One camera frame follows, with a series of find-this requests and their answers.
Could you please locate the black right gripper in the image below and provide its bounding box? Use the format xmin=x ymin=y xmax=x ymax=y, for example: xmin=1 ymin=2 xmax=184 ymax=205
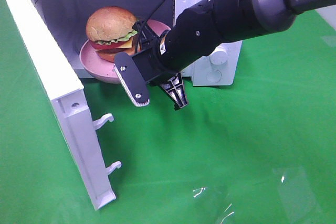
xmin=139 ymin=24 xmax=188 ymax=110

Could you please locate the white round door button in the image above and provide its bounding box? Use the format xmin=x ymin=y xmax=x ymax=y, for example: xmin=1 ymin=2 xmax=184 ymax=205
xmin=206 ymin=70 xmax=222 ymax=83

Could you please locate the pink speckled plate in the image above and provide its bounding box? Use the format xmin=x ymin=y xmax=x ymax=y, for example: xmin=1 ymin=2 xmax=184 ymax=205
xmin=79 ymin=19 xmax=171 ymax=84

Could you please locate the toy burger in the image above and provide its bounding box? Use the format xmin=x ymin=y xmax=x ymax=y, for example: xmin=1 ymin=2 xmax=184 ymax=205
xmin=86 ymin=6 xmax=140 ymax=62

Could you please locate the white microwave door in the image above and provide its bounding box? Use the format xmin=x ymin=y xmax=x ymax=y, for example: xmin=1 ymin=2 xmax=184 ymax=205
xmin=6 ymin=0 xmax=121 ymax=209

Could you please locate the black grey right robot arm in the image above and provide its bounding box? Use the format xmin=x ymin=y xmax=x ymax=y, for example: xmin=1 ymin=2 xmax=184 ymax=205
xmin=129 ymin=0 xmax=335 ymax=106

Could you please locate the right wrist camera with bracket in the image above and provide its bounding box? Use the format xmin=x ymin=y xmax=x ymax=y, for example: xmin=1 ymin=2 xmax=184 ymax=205
xmin=114 ymin=49 xmax=162 ymax=107

